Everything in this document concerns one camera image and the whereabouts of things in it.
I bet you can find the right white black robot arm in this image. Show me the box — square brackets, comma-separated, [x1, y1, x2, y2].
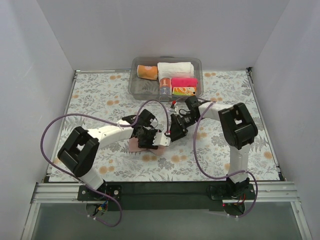
[170, 96, 258, 202]

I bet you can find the aluminium frame rail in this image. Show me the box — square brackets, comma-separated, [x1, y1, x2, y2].
[32, 181, 301, 203]

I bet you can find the orange print rolled towel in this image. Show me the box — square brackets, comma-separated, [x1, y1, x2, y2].
[172, 86, 197, 96]

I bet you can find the floral table mat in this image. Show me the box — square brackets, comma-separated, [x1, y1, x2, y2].
[58, 70, 280, 182]

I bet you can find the clear plastic bin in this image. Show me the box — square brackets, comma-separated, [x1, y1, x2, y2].
[128, 56, 204, 102]

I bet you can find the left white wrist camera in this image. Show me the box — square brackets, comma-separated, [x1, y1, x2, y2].
[152, 132, 171, 147]

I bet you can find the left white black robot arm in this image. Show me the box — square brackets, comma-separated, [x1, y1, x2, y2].
[57, 109, 163, 200]

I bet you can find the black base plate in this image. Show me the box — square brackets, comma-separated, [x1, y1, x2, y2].
[77, 181, 256, 212]

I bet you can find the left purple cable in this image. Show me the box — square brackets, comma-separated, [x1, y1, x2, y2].
[40, 99, 171, 228]

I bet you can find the white rolled towel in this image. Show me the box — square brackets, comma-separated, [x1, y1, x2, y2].
[157, 62, 195, 80]

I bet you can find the hot pink rolled towel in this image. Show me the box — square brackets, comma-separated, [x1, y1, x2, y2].
[171, 77, 198, 88]

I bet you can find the rabbit print towel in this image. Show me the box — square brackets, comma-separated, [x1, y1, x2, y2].
[159, 77, 172, 96]

